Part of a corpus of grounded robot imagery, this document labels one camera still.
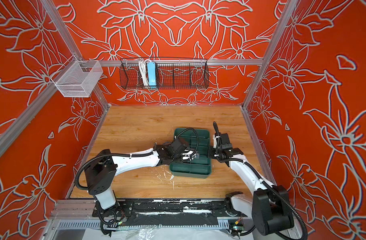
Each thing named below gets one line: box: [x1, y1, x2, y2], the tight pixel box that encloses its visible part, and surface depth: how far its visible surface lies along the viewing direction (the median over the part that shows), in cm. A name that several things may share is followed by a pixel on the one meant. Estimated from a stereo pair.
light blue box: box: [147, 62, 157, 89], surface depth 91 cm
